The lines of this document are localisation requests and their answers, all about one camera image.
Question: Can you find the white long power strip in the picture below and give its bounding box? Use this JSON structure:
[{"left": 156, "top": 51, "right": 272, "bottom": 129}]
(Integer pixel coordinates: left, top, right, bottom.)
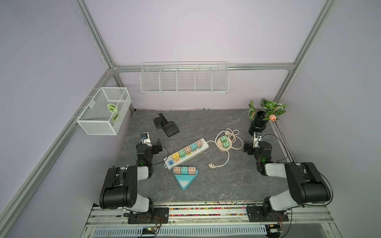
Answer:
[{"left": 164, "top": 138, "right": 209, "bottom": 170}]

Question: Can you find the teal plug adapter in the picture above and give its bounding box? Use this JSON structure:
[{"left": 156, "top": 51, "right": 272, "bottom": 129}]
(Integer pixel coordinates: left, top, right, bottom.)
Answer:
[{"left": 181, "top": 167, "right": 189, "bottom": 175}]

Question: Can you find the black vase with plant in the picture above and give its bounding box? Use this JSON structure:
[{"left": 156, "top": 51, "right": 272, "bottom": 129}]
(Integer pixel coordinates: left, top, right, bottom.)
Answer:
[{"left": 248, "top": 98, "right": 288, "bottom": 136}]

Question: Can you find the white wall plug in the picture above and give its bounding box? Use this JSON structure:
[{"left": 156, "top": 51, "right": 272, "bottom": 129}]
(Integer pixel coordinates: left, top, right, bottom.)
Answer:
[{"left": 208, "top": 163, "right": 217, "bottom": 169}]

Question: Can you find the white mesh basket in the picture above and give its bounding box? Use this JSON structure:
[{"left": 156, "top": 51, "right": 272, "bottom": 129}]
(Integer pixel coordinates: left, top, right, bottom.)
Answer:
[{"left": 76, "top": 87, "right": 132, "bottom": 135}]

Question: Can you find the black round container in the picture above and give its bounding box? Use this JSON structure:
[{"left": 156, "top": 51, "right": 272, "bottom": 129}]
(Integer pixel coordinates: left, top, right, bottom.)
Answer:
[{"left": 153, "top": 117, "right": 165, "bottom": 129}]

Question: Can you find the yellow plug adapter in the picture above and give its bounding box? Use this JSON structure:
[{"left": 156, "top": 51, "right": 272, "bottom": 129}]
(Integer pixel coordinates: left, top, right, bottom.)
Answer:
[{"left": 172, "top": 152, "right": 181, "bottom": 163}]

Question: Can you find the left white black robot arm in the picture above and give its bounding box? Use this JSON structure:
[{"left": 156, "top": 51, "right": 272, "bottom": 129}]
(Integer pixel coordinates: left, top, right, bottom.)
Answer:
[{"left": 99, "top": 139, "right": 163, "bottom": 216}]

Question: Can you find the teal triangular power strip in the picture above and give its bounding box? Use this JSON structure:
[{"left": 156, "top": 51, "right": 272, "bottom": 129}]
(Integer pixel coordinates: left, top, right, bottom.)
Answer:
[{"left": 173, "top": 169, "right": 198, "bottom": 190}]

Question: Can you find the white wire wall shelf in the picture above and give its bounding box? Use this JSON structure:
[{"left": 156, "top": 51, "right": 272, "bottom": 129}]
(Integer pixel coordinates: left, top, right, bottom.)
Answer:
[{"left": 140, "top": 61, "right": 230, "bottom": 94}]

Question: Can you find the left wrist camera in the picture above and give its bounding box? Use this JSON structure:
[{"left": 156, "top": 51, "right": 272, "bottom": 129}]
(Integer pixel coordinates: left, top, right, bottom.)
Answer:
[{"left": 140, "top": 132, "right": 151, "bottom": 145}]

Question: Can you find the green leaf in basket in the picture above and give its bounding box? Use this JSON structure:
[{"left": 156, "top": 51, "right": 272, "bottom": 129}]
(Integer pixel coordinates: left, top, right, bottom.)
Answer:
[{"left": 107, "top": 104, "right": 119, "bottom": 114}]

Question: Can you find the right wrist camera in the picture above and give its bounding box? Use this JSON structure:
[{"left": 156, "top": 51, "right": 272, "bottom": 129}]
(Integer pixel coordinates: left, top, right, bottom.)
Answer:
[{"left": 253, "top": 132, "right": 263, "bottom": 148}]

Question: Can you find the black slotted scoop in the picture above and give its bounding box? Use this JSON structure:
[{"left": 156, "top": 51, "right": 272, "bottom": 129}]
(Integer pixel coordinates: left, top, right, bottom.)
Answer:
[{"left": 159, "top": 113, "right": 180, "bottom": 137}]

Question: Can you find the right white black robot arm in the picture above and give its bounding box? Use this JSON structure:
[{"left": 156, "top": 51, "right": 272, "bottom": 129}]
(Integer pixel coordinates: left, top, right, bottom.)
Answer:
[{"left": 244, "top": 141, "right": 333, "bottom": 215}]

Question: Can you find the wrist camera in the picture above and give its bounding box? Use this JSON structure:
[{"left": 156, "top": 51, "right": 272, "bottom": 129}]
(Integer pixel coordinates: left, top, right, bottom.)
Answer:
[
  {"left": 253, "top": 132, "right": 263, "bottom": 148},
  {"left": 140, "top": 132, "right": 151, "bottom": 145}
]

